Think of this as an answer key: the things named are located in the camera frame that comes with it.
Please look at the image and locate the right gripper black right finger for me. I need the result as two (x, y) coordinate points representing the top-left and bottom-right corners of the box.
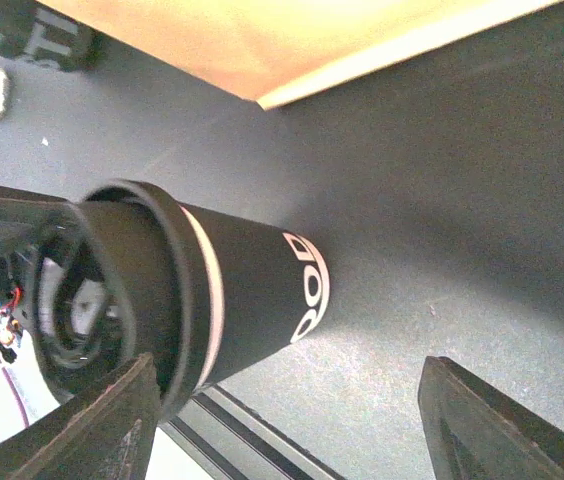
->
(418, 356), (564, 479)

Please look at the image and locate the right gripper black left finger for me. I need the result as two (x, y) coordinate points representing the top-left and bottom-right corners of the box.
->
(0, 353), (161, 479)

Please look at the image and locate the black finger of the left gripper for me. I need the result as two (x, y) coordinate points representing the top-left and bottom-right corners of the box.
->
(0, 186), (82, 306)

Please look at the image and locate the orange kraft paper bag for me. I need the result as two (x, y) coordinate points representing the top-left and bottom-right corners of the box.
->
(47, 0), (551, 110)

